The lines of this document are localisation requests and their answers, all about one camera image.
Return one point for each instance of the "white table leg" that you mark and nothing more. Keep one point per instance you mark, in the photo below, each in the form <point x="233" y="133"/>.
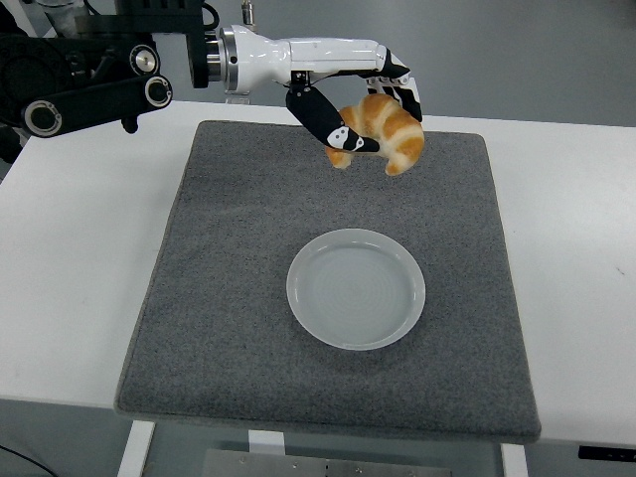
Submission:
<point x="135" y="449"/>
<point x="514" y="461"/>
<point x="266" y="442"/>

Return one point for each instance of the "golden croissant bread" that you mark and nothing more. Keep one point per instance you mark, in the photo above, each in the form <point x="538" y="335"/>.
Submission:
<point x="402" y="139"/>

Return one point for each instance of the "grey felt mat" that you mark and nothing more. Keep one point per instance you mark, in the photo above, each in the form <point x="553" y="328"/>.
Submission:
<point x="238" y="318"/>

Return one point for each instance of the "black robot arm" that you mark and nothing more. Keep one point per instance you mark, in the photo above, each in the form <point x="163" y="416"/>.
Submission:
<point x="94" y="102"/>

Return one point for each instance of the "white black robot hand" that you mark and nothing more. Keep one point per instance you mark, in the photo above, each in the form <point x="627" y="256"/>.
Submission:
<point x="323" y="52"/>

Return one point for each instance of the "black table control panel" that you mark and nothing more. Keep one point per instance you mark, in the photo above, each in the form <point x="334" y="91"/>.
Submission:
<point x="608" y="452"/>

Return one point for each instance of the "pale grey round plate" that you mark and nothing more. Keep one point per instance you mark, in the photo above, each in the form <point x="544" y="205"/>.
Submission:
<point x="355" y="293"/>

